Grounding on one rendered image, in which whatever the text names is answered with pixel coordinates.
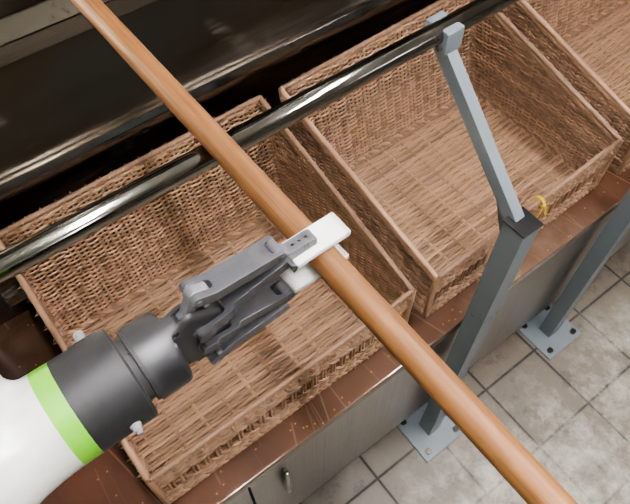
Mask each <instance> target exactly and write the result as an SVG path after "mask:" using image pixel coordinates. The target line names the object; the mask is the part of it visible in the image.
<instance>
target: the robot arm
mask: <svg viewBox="0 0 630 504"><path fill-rule="evenodd" d="M350 233H351V230H350V229H349V228H348V227H347V226H346V225H345V224H344V223H343V222H342V221H341V220H340V219H339V218H338V217H337V216H336V215H335V214H334V213H332V212H331V213H329V214H328V215H326V216H325V217H323V218H321V219H320V220H318V221H317V222H315V223H313V224H312V225H310V226H309V227H307V228H305V229H304V230H302V231H301V232H299V233H297V234H296V235H294V236H293V237H291V238H290V239H288V240H286V241H285V242H283V243H282V244H278V243H277V242H276V241H275V240H274V239H273V238H272V236H267V237H265V238H263V239H261V240H260V241H258V242H256V243H255V244H253V245H251V246H249V247H248V248H246V249H244V250H242V251H241V252H239V253H237V254H235V255H234V256H232V257H230V258H228V259H227V260H225V261H223V262H222V263H220V264H218V265H216V266H215V267H213V268H211V269H209V270H208V271H206V272H204V273H202V274H200V275H197V276H194V277H191V278H188V279H185V280H183V281H182V282H181V283H180V284H179V286H178V288H179V289H180V290H181V292H182V293H183V298H182V302H181V303H180V304H178V305H176V306H175V307H174V308H173V309H172V310H171V311H170V312H168V313H167V314H166V315H165V316H164V317H163V318H157V316H156V315H155V314H153V313H151V312H146V313H144V314H143V315H141V316H139V317H138V318H136V319H135V320H133V321H131V322H130V323H128V324H126V325H125V326H123V327H122V328H120V329H118V331H119V332H118V333H117V336H118V338H117V339H115V340H113V341H112V339H111V338H110V336H109V335H108V333H107V332H106V331H105V330H103V329H100V330H98V331H97V332H92V333H91V334H89V335H87V336H85V335H84V333H83V331H82V330H79V331H76V332H75V333H74V334H73V338H74V339H75V341H76V343H74V344H73V345H71V346H69V347H68V348H67V350H66V351H64V352H62V353H61V354H59V355H58V356H56V357H54V358H53V359H51V360H49V361H48V362H46V363H45V364H43V365H41V366H40V367H38V368H36V369H35V370H33V371H31V372H30V373H28V374H26V375H25V376H23V377H21V378H19V379H17V380H7V379H5V378H3V377H2V376H1V375H0V504H40V503H41V502H42V501H43V500H44V499H45V498H46V497H47V496H48V495H49V494H50V493H52V492H53V491H54V490H55V489H56V488H57V487H58V486H59V485H61V484H62V483H63V482H64V481H65V480H67V479H68V478H69V477H70V476H72V475H73V474H74V473H75V472H77V471H78V470H79V469H81V468H82V467H84V466H85V465H86V464H88V463H89V462H91V461H92V460H94V459H95V458H97V457H98V456H100V455H101V454H102V453H104V452H106V451H107V450H108V449H110V448H111V447H113V446H114V445H116V444H117V443H119V442H120V441H122V440H123V439H124V438H126V437H127V436H129V435H130V434H132V433H133V432H135V434H137V436H140V435H142V434H143V433H144V431H143V428H142V426H143V425H145V424H146V423H148V422H149V421H151V420H152V419H154V418H155V417H157V415H158V411H157V409H156V407H155V406H154V404H153V402H152V401H151V400H152V399H154V398H155V397H156V396H157V398H158V399H159V400H160V399H163V400H164V399H166V398H167V397H169V396H170V395H172V394H173V393H175V392H176V391H178V390H179V389H181V388H182V387H184V386H185V385H187V384H188V383H190V382H191V380H192V379H193V373H192V370H191V368H190V366H189V364H191V363H193V362H195V361H197V360H200V359H202V358H203V357H206V358H207V359H208V360H209V361H210V363H211V364H212V365H216V364H217V363H219V362H220V361H221V360H222V359H223V358H224V357H225V356H226V355H227V354H228V353H230V352H231V351H232V350H233V349H234V348H236V347H237V346H239V345H240V344H242V343H243V342H244V341H246V340H247V339H249V338H250V337H251V336H253V335H254V334H256V333H257V332H258V331H260V330H261V329H263V328H264V327H265V326H267V325H268V324H270V323H271V322H273V321H274V320H275V319H277V318H278V317H280V316H281V315H282V314H284V313H285V312H287V311H288V310H289V309H290V305H289V304H288V301H290V300H292V298H293V297H294V296H295V293H297V292H299V291H300V290H302V289H303V288H305V287H306V286H308V285H309V284H311V283H312V282H314V281H315V280H317V279H318V278H320V277H321V276H320V275H319V274H318V273H317V272H316V270H315V269H314V268H313V267H312V266H311V265H310V264H309V263H308V262H309V261H311V260H312V259H314V258H316V257H317V256H319V255H320V254H322V253H323V252H325V251H326V250H328V249H329V248H331V247H332V246H335V248H336V249H337V250H338V251H339V252H340V253H341V254H342V255H343V256H344V257H345V258H346V259H348V256H349V254H348V253H347V252H346V251H345V250H344V249H343V248H342V247H341V246H340V245H339V244H338V243H339V242H340V241H342V240H343V239H345V238H346V237H348V236H349V235H350ZM217 300H219V301H220V302H221V303H219V302H218V301H217ZM275 308H276V309H275Z"/></svg>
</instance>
